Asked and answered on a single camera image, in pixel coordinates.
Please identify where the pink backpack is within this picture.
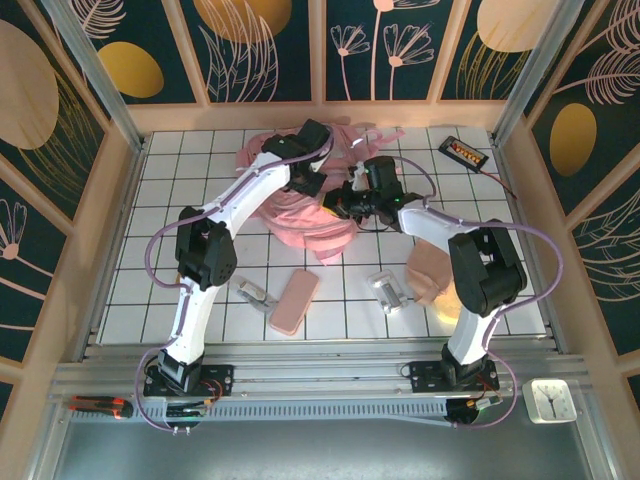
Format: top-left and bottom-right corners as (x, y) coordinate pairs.
(234, 119), (406, 269)

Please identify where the pink pencil case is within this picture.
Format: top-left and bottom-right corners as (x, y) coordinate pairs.
(267, 268), (321, 337)

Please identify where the clear pack with small tool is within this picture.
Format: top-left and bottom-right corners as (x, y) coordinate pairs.
(227, 274), (279, 315)

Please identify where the clear pack with white stapler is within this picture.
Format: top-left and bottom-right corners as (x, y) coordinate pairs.
(364, 268), (409, 315)

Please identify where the black charger with red strip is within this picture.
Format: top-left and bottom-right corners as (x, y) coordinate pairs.
(438, 135), (490, 174)

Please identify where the round yellow sponge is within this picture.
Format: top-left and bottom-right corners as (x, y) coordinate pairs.
(432, 294), (461, 324)

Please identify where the small circuit board green light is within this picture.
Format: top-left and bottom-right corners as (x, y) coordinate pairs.
(166, 404), (210, 420)
(467, 397), (504, 414)

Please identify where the white square alarm clock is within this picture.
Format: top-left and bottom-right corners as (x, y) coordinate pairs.
(522, 378), (579, 425)

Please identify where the orange black utility knife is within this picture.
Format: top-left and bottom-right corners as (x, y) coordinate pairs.
(68, 394), (135, 419)

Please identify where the red black wire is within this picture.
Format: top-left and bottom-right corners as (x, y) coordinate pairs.
(479, 167), (519, 201)

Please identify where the aluminium side rail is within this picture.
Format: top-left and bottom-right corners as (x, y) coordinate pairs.
(492, 134), (571, 356)
(74, 142), (149, 361)

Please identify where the aluminium front rail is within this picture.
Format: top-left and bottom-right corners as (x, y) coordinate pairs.
(47, 339), (591, 401)

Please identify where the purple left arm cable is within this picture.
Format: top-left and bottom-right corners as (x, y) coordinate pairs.
(135, 124), (336, 434)

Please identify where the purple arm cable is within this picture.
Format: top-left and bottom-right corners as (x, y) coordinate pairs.
(135, 124), (336, 434)
(392, 157), (565, 431)

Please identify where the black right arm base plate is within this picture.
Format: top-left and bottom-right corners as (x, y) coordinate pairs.
(408, 359), (501, 394)

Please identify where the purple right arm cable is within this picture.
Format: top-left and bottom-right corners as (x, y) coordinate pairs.
(392, 157), (565, 431)

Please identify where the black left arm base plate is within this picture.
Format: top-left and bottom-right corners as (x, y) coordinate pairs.
(143, 363), (236, 399)

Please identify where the aluminium corner post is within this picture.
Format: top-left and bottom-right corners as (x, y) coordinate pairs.
(39, 0), (149, 151)
(489, 0), (574, 146)

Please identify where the grey slotted cable duct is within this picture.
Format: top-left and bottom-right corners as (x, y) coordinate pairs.
(132, 397), (451, 426)

